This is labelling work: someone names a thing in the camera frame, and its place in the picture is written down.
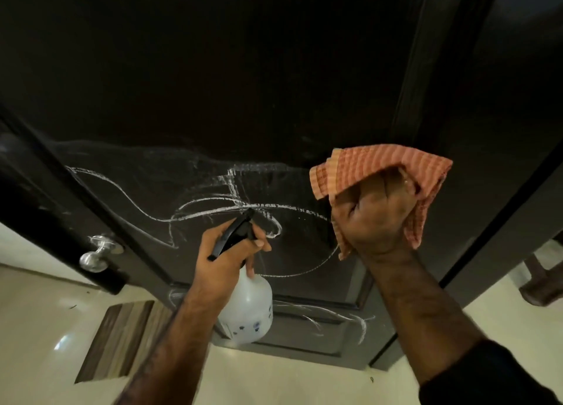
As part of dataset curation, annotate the orange checked cloth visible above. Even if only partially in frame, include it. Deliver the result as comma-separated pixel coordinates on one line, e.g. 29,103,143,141
309,144,454,261

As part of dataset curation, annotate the person's right hand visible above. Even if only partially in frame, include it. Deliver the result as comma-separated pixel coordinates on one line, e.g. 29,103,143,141
330,167,419,265

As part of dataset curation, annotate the person's right forearm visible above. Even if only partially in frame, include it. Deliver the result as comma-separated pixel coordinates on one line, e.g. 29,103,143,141
365,250,484,386

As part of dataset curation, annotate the silver door knob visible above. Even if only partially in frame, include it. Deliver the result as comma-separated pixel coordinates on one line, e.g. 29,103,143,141
79,234,125,274

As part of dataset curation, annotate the person's left forearm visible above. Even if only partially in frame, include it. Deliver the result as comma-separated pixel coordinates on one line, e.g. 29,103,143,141
116,294,221,405

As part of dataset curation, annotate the brown plastic stool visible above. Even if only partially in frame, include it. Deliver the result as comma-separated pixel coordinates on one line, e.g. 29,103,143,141
518,237,563,307

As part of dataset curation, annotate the black right sleeve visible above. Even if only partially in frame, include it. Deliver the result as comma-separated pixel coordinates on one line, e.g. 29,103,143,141
418,339,559,405

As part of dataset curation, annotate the white spray bottle black trigger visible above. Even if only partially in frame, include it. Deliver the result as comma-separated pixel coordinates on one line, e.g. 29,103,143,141
207,207,274,348

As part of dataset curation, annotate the person's left hand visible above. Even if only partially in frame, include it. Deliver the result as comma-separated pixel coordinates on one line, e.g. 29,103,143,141
191,222,272,307

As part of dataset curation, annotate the brown striped doormat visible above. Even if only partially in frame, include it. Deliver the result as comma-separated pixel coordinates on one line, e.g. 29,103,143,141
74,300,173,384

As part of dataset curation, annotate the black wooden door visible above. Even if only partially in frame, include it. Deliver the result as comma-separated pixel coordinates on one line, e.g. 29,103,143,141
0,0,563,370

